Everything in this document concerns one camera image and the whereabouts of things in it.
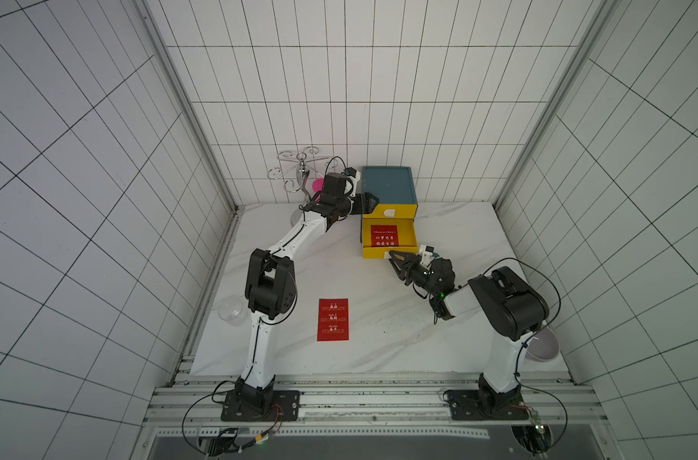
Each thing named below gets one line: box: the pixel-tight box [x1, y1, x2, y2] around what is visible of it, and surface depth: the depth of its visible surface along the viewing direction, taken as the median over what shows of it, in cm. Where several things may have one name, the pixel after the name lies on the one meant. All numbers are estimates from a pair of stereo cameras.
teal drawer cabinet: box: [361, 166, 419, 206], surface depth 100 cm
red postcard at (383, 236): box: [370, 225, 399, 248], surface depth 102 cm
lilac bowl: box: [526, 325, 560, 362], surface depth 81 cm
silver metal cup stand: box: [266, 145, 339, 228], surface depth 94 cm
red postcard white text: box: [316, 297, 350, 343], surface depth 90 cm
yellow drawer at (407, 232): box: [361, 218, 419, 260], surface depth 100 cm
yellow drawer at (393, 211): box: [361, 203, 419, 219], surface depth 94 cm
